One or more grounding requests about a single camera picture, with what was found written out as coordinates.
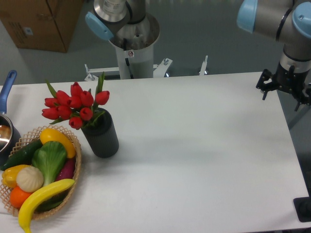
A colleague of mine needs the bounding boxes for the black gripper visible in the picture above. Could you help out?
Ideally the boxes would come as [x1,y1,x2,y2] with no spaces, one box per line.
[256,60,311,111]

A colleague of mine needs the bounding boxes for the red tulip bouquet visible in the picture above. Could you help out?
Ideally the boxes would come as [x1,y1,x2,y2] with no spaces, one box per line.
[42,73,110,130]

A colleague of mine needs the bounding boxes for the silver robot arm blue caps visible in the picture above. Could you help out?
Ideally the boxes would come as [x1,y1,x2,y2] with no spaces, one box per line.
[237,0,311,110]

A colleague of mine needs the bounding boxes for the dark grey ribbed vase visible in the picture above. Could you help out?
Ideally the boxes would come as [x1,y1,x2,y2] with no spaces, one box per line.
[81,108,119,158]

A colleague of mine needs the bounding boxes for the purple eggplant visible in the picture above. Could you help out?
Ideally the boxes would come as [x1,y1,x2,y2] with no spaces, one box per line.
[55,158,76,181]

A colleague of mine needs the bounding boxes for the green leafy vegetable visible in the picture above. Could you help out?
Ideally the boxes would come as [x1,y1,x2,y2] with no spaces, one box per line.
[32,141,67,186]

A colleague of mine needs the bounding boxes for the brown cardboard box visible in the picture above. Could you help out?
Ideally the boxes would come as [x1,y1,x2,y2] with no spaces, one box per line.
[0,0,84,53]

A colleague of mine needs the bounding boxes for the woven wicker basket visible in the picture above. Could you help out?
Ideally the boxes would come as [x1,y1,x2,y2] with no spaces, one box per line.
[0,125,82,220]

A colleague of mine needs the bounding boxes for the green cucumber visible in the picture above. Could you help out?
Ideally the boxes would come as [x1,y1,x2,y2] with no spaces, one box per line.
[0,140,43,171]

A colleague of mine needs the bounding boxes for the white steamed bun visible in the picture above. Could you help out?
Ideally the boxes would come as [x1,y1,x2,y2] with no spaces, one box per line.
[16,166,44,193]

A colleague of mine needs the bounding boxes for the yellow banana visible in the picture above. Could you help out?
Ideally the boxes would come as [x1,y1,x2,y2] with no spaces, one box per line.
[18,179,75,233]

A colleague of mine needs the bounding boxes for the orange fruit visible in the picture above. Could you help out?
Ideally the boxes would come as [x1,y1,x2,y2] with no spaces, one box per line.
[10,186,32,209]

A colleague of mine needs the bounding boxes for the yellow bell pepper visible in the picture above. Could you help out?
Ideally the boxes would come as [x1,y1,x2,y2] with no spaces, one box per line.
[1,165,30,188]

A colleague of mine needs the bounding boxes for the white metal base frame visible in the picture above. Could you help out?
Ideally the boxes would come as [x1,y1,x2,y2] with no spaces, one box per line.
[84,55,209,82]

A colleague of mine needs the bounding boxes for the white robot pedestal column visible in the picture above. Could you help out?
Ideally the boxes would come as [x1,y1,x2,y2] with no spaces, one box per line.
[110,13,160,80]

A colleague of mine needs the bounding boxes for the blue handled saucepan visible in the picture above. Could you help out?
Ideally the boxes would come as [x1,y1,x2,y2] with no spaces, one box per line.
[0,70,20,166]

